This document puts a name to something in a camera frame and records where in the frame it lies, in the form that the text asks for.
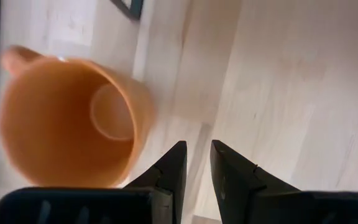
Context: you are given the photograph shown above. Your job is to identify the terracotta brown mug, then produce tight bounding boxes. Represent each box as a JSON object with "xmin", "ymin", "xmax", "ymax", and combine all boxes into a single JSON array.
[{"xmin": 0, "ymin": 45, "xmax": 157, "ymax": 189}]

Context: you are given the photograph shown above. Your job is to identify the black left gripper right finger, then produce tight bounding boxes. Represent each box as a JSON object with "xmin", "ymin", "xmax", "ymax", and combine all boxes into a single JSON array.
[{"xmin": 209, "ymin": 139, "xmax": 358, "ymax": 224}]

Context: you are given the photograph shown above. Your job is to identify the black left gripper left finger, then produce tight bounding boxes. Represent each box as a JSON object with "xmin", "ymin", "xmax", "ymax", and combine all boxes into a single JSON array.
[{"xmin": 0, "ymin": 140, "xmax": 188, "ymax": 224}]

